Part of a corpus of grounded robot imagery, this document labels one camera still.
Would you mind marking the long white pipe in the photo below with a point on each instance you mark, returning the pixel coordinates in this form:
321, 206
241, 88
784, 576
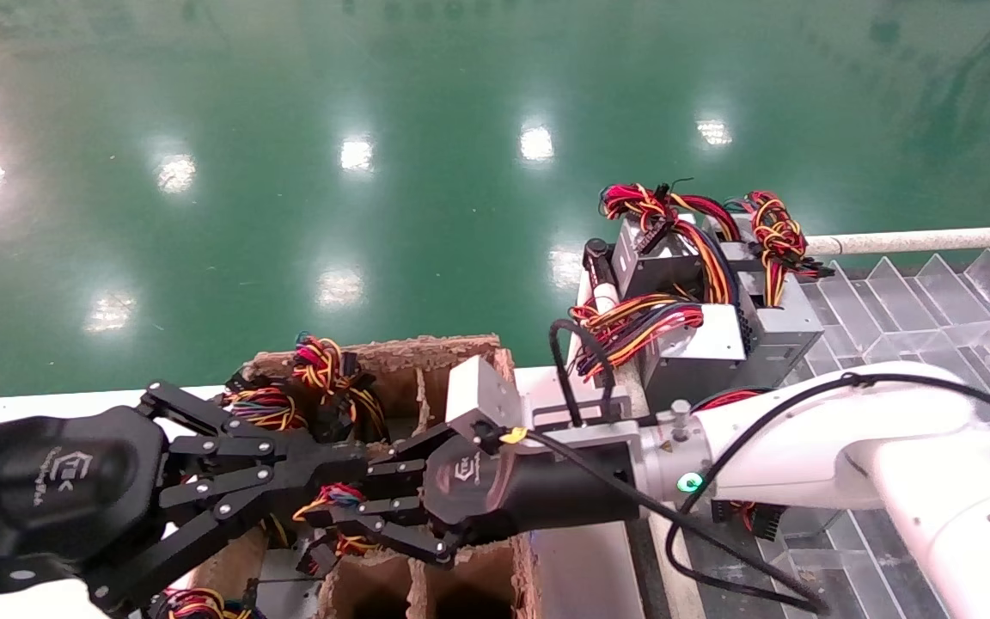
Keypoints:
907, 242

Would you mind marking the clear plastic divider tray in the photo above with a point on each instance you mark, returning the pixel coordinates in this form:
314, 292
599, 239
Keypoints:
890, 327

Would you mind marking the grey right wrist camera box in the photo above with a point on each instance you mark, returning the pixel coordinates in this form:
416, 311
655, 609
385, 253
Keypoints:
482, 395

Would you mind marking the dark grey power supply unit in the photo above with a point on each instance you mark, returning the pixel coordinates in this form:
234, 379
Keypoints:
650, 258

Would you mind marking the silver power supply unit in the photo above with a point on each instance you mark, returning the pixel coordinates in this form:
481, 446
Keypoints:
710, 335

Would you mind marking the cardboard box with dividers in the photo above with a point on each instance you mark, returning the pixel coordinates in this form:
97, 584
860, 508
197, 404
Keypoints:
426, 357

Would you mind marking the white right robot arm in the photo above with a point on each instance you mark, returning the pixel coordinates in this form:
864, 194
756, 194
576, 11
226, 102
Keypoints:
933, 481

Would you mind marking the black pipe connector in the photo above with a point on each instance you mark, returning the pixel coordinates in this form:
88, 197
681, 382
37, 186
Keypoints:
600, 258

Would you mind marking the black rack rail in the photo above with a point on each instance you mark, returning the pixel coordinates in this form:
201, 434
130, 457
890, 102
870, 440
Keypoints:
643, 559

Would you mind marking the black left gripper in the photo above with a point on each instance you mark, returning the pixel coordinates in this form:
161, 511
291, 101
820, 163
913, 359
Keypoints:
39, 490

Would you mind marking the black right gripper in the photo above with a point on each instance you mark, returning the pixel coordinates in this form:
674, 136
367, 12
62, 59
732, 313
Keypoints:
512, 499

